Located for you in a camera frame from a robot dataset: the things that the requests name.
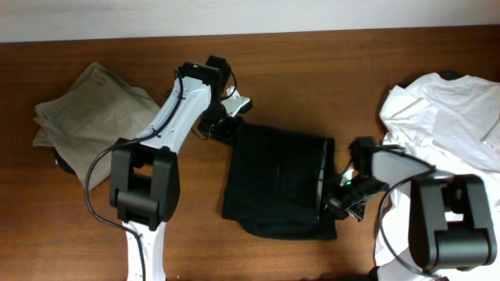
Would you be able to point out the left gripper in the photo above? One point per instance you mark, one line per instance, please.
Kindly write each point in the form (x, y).
(220, 127)

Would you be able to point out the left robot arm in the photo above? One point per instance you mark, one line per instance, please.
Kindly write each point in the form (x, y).
(145, 181)

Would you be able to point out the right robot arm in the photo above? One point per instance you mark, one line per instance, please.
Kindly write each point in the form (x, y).
(450, 223)

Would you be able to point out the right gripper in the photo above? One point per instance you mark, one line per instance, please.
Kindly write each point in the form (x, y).
(348, 200)

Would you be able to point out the folded khaki shorts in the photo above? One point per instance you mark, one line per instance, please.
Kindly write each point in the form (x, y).
(97, 110)

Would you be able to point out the white t-shirt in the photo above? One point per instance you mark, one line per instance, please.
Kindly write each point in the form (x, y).
(454, 125)

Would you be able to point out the black shorts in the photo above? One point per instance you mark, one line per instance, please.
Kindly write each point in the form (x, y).
(276, 183)

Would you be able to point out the dark garment under khaki shorts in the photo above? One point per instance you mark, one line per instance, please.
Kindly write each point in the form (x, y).
(62, 164)

